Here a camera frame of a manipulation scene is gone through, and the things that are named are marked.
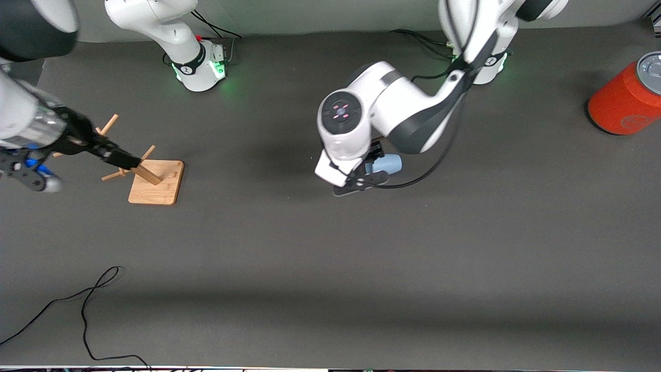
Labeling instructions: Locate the light blue plastic cup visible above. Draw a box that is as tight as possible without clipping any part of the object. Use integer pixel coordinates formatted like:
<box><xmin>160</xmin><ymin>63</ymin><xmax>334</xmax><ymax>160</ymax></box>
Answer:
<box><xmin>365</xmin><ymin>153</ymin><xmax>403</xmax><ymax>176</ymax></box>

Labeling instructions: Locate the wooden cup stand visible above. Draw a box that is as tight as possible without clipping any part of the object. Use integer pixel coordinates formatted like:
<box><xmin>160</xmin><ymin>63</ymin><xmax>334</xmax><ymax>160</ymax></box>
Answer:
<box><xmin>52</xmin><ymin>114</ymin><xmax>184</xmax><ymax>206</ymax></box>

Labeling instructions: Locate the dark grey table cloth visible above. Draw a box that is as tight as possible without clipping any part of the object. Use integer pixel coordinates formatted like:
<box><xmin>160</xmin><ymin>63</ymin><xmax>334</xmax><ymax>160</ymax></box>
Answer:
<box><xmin>0</xmin><ymin>23</ymin><xmax>661</xmax><ymax>368</ymax></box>

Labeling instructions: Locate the orange cylindrical speaker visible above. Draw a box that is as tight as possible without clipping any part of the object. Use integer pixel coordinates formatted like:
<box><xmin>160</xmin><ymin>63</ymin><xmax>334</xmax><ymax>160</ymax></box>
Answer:
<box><xmin>587</xmin><ymin>51</ymin><xmax>661</xmax><ymax>136</ymax></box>

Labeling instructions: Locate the black left arm base cable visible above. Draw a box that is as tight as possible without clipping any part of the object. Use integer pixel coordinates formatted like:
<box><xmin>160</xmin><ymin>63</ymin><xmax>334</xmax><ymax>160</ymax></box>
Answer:
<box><xmin>390</xmin><ymin>28</ymin><xmax>458</xmax><ymax>55</ymax></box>

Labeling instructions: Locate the black arm base cable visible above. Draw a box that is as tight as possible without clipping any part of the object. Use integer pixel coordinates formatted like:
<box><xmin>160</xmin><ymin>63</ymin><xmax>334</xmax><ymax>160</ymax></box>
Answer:
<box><xmin>390</xmin><ymin>28</ymin><xmax>458</xmax><ymax>55</ymax></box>
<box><xmin>191</xmin><ymin>8</ymin><xmax>243</xmax><ymax>65</ymax></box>

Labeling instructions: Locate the black right arm base cable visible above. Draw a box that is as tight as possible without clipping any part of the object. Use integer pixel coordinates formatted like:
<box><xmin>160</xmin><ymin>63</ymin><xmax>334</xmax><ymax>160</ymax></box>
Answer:
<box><xmin>191</xmin><ymin>8</ymin><xmax>243</xmax><ymax>65</ymax></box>

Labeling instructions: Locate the thin black loose cable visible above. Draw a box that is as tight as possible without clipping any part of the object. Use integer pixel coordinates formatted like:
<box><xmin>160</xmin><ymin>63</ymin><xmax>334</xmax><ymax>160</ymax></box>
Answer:
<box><xmin>0</xmin><ymin>266</ymin><xmax>150</xmax><ymax>370</ymax></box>

